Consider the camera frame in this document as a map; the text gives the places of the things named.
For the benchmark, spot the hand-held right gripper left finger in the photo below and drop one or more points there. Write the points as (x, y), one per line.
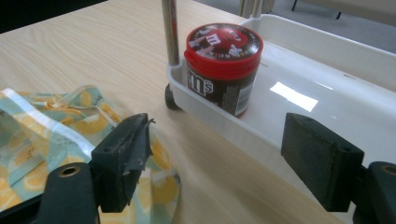
(120, 168)

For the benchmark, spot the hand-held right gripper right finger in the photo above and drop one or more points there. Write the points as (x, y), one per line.
(320, 161)

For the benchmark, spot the white plastic cart tray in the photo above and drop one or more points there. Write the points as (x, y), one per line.
(311, 77)

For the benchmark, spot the lemon print plastic bag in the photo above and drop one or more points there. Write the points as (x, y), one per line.
(34, 127)

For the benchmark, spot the candy jar with red lid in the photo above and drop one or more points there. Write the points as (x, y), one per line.
(222, 71)

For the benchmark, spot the black caster wheel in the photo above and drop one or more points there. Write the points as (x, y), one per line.
(170, 99)

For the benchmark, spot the chrome cart pole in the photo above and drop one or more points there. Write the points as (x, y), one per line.
(170, 31)
(256, 7)

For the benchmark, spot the beige bench with dark legs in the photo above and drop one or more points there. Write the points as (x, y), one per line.
(358, 9)

